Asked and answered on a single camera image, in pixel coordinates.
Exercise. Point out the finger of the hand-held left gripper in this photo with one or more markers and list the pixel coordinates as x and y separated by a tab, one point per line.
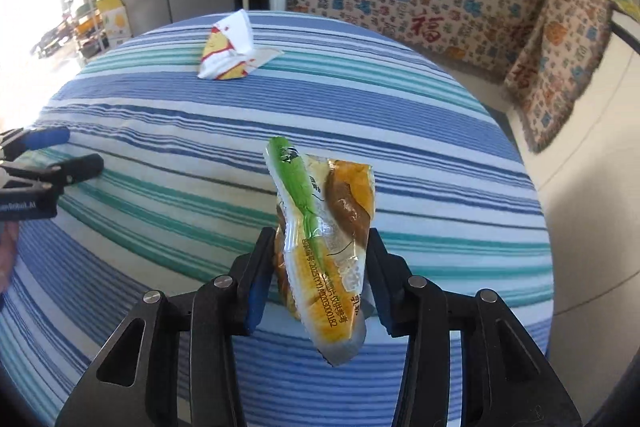
45	137
75	168

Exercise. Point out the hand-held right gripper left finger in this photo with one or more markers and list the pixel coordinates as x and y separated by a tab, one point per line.
260	302

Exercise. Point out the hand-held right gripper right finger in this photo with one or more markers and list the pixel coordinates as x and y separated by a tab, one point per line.
387	287

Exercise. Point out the green yellow bread packet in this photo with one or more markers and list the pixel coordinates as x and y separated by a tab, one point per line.
325	232

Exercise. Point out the white yellow cartoon wrapper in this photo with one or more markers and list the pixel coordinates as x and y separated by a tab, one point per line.
225	52

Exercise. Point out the person's left hand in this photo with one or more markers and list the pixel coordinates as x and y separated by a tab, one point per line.
7	252

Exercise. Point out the round striped table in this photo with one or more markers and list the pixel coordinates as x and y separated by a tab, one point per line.
175	132

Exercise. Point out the storage rack with basins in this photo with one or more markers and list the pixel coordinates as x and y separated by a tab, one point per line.
85	12

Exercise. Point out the yellow cardboard box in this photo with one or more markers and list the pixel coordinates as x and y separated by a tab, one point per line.
114	22

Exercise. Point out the small printed blanket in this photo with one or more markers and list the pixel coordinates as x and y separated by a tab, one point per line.
555	67

